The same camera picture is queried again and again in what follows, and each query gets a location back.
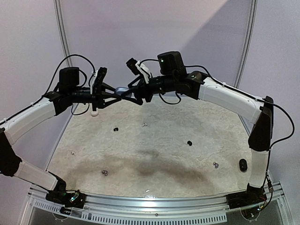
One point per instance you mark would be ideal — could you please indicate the aluminium front rail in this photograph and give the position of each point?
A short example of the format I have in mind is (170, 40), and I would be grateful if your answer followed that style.
(117, 210)

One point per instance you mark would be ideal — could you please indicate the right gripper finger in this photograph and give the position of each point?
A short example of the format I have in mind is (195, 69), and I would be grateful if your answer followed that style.
(135, 84)
(134, 100)

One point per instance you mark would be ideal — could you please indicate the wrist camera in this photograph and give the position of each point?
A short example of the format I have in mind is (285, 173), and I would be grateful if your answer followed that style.
(96, 79)
(138, 68)

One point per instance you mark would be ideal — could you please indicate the right aluminium frame post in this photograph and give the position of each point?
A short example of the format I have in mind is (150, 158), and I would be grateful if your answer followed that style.
(247, 42)

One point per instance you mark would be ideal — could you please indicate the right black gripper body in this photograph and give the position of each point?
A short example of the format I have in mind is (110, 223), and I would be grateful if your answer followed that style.
(145, 90)

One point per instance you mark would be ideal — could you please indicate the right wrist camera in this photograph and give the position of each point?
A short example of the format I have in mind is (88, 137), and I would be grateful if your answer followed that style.
(138, 68)

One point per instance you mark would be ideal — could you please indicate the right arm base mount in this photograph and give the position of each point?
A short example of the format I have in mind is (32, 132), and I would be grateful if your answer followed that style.
(252, 195)

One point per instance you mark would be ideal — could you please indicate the white round charging case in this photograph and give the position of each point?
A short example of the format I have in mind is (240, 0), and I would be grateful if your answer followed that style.
(94, 113)

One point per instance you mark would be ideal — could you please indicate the left aluminium frame post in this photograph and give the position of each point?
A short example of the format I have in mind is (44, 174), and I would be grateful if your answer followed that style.
(61, 27)

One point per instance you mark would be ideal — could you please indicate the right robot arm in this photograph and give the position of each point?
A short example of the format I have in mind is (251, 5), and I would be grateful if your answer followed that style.
(202, 86)

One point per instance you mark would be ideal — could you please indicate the purple earbud charging case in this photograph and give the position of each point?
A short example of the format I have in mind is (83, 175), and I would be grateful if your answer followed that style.
(123, 92)

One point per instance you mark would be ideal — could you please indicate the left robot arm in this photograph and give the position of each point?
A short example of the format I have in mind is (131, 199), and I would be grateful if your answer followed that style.
(53, 103)

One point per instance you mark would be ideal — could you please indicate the aluminium frame post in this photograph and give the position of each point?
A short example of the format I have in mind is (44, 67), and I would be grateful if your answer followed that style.
(61, 27)
(247, 42)

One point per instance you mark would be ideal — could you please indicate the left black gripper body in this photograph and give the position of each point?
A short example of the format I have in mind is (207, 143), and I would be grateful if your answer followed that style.
(96, 100)

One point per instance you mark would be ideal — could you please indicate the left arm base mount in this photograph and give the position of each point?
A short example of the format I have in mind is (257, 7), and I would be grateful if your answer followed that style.
(68, 198)

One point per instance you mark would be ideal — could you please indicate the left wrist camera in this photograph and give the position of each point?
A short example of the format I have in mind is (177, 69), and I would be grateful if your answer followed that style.
(96, 79)

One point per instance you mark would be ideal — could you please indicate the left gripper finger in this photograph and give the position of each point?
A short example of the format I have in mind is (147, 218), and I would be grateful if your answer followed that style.
(106, 87)
(110, 99)

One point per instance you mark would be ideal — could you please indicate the black oval charging case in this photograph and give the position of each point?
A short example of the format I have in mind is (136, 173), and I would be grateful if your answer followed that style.
(243, 166)

